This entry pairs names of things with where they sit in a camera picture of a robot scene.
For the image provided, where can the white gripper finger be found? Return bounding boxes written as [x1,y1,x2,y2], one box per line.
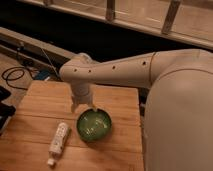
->
[90,103,97,112]
[71,103,79,113]

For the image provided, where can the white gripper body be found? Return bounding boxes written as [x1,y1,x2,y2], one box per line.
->
[71,83,93,105]

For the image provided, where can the white plastic bottle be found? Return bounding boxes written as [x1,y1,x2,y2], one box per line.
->
[47,122,71,167]

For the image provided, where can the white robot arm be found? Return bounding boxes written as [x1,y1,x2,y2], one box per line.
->
[59,49,213,171]

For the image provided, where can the green ceramic bowl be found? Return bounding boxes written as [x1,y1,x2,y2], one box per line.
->
[76,109,112,142]

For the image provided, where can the blue object on floor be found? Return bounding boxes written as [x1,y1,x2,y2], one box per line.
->
[34,70,50,80]

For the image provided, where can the thin white cable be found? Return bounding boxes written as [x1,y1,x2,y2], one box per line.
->
[39,47,62,80]

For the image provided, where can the black coiled cable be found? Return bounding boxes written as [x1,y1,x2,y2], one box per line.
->
[1,65,36,91]

